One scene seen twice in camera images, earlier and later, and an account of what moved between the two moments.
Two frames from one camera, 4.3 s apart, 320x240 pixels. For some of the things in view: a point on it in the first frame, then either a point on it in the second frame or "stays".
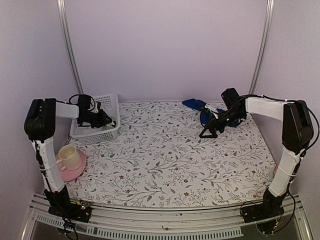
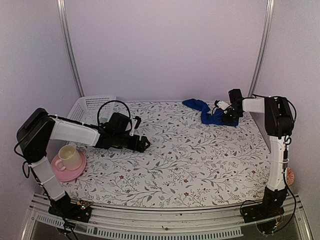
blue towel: (205, 116) stays
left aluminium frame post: (63, 11) stays
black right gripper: (211, 126) to (227, 120)
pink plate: (67, 175) stays
